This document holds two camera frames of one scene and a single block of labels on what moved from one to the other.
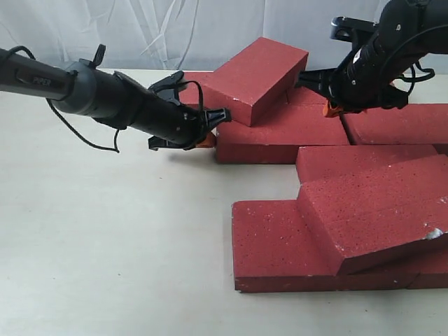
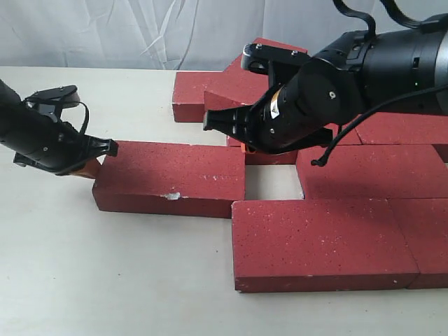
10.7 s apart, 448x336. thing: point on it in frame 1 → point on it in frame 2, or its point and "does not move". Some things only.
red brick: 255,80 does not move
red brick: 274,250 does not move
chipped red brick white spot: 391,220 → 171,178
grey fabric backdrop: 176,35 does not move
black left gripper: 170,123 → 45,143
